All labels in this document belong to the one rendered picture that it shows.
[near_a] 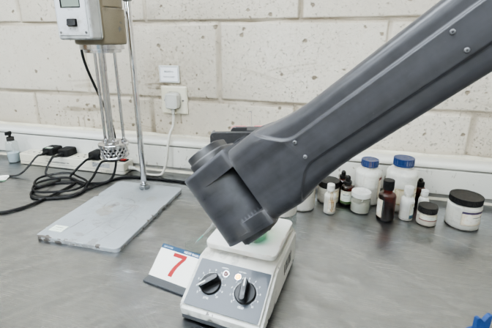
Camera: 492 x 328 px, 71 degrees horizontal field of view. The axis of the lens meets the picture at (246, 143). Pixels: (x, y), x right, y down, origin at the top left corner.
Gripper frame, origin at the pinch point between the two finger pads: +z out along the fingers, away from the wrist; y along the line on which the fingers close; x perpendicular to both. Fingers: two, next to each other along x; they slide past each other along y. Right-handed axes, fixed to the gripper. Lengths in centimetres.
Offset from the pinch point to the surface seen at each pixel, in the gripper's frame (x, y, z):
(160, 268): 24.2, 15.9, 0.5
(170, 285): 25.2, 13.6, -2.6
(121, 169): 23, 39, 47
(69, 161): 22, 58, 52
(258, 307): 21.6, -1.2, -11.5
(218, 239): 16.8, 5.2, -1.7
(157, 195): 24.4, 24.4, 31.0
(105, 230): 24.4, 30.9, 13.7
